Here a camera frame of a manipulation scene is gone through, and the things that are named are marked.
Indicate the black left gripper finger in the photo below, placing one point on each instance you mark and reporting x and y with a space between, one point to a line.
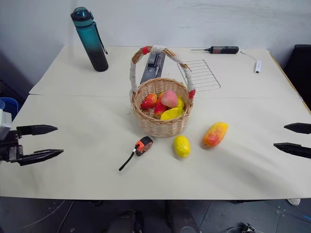
36 129
41 155

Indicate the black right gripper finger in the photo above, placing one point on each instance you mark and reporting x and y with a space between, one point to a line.
300 128
295 149

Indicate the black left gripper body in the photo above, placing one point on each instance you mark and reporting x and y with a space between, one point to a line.
11 149

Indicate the yellow banana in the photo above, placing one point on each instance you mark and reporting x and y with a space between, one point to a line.
181 103

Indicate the blue plastic container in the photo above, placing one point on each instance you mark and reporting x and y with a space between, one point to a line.
9 105

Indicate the beige paper table sheet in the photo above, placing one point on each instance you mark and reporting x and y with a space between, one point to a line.
85 179

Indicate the white shoe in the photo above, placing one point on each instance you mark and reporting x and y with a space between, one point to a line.
294 201

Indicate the orange yellow mango large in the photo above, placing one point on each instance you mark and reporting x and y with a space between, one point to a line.
215 134

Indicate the orange black tape measure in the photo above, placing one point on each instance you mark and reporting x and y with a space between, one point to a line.
143 145

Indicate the teal black water bottle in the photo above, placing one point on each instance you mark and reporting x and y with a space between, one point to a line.
93 41

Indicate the black electric screwdriver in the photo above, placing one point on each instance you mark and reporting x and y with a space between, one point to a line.
223 50

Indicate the yellow lemon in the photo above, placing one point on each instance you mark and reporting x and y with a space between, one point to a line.
181 146

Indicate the red orange mango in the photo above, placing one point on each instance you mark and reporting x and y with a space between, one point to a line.
160 106

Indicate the yellow starfruit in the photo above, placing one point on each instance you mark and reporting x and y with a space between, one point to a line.
171 114

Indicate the pink peach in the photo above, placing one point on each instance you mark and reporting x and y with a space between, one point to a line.
170 98

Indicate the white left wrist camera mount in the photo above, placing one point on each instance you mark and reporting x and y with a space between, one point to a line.
4 125

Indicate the grey metal rail device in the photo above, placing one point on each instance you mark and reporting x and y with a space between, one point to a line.
153 70

